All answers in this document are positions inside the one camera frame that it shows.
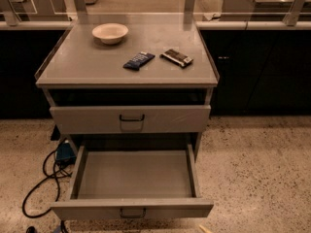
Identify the grey drawer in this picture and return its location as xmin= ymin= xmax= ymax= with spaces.
xmin=51 ymin=105 xmax=211 ymax=134
xmin=52 ymin=144 xmax=213 ymax=220

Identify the grey drawer cabinet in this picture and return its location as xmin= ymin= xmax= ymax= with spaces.
xmin=37 ymin=14 xmax=218 ymax=149

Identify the blue snack bar wrapper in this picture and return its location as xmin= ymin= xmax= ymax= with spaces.
xmin=123 ymin=51 xmax=155 ymax=71

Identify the dark brown snack bar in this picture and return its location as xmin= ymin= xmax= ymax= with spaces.
xmin=160 ymin=49 xmax=193 ymax=68

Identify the white ceramic bowl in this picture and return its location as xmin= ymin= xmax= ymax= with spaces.
xmin=92 ymin=23 xmax=128 ymax=45

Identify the blue power box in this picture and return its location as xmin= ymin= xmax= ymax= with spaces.
xmin=55 ymin=141 xmax=76 ymax=165

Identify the steel background table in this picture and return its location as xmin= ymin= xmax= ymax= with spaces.
xmin=221 ymin=0 xmax=294 ymax=21

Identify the grey background cart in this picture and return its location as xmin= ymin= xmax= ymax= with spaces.
xmin=10 ymin=0 xmax=68 ymax=21

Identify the black drawer handle upper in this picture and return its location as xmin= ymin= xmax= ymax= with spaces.
xmin=119 ymin=114 xmax=145 ymax=122

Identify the black drawer handle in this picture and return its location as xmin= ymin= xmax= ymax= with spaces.
xmin=119 ymin=114 xmax=145 ymax=122
xmin=120 ymin=208 xmax=147 ymax=219

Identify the black floor cable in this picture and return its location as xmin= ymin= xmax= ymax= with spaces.
xmin=21 ymin=148 xmax=73 ymax=218

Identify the black drawer handle lower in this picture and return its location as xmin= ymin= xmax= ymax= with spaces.
xmin=120 ymin=208 xmax=147 ymax=219

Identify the grey counter rail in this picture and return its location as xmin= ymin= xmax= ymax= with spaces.
xmin=0 ymin=21 xmax=311 ymax=31

